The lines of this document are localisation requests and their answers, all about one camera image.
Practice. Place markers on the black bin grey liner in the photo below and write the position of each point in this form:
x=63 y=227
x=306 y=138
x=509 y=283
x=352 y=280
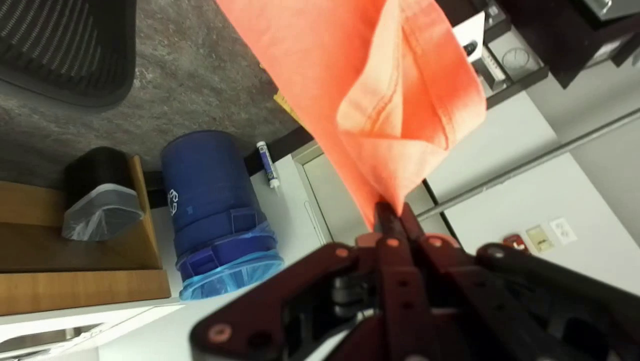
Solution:
x=100 y=198

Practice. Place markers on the pink cloth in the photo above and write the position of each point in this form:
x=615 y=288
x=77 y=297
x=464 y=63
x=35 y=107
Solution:
x=346 y=73

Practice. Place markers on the red fire alarm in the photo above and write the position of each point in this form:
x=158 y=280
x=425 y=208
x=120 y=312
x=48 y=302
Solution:
x=515 y=242

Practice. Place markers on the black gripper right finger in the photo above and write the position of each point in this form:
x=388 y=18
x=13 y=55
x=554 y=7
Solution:
x=506 y=302

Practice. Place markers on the blue recycling bin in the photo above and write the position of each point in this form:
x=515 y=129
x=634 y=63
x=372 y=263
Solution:
x=213 y=208

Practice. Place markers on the beige wall plate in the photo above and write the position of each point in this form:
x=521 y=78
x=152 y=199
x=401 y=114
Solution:
x=537 y=237

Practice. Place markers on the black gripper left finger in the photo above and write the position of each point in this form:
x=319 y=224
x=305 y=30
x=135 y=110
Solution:
x=401 y=302

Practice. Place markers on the wooden kitchen counter cabinet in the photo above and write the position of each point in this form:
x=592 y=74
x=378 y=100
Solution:
x=80 y=282

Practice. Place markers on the black mesh chair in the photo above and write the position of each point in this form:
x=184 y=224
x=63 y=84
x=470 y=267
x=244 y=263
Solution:
x=66 y=47

